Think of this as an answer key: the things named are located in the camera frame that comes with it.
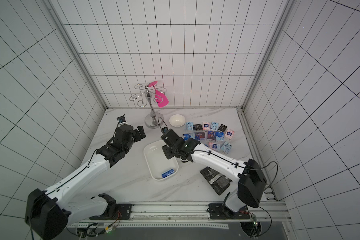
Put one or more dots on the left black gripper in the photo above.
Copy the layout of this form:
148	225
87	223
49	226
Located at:
137	135

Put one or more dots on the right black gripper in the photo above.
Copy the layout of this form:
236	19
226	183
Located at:
169	137

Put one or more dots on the blue white tissue pack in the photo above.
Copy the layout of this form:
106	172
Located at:
188	136

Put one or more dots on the white storage box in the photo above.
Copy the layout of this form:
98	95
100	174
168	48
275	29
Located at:
157	162

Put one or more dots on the light blue tissue pack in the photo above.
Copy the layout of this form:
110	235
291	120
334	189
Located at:
189	126

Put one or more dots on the blue red tissue pack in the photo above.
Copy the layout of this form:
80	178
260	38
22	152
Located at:
200	136

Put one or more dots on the small black tissue pack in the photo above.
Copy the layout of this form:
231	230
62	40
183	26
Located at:
198	127

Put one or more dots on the pink Tempo side pack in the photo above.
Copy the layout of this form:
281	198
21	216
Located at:
206	126

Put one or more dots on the blue orange tissue pack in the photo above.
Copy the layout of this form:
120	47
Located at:
211	135

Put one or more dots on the black Face tissue pack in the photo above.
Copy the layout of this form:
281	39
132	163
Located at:
222	128

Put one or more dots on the pink white tissue pack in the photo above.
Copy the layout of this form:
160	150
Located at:
229	134

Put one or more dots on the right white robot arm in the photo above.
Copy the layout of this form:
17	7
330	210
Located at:
250	179

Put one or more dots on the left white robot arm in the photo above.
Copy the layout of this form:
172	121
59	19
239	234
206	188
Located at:
50	211

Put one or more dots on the white ceramic bowl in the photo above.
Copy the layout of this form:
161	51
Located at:
177	120

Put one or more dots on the chrome hook stand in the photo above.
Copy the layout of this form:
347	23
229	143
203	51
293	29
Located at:
146	98

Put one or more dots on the black packaged item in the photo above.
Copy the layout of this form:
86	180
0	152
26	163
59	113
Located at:
216	180

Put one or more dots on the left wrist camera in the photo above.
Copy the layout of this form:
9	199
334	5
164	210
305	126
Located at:
121	119

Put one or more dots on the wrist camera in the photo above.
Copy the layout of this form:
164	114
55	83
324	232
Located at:
163	130
121	119

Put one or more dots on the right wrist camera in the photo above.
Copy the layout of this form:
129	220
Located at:
163	130

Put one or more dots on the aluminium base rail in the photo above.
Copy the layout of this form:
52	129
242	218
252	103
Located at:
185	214

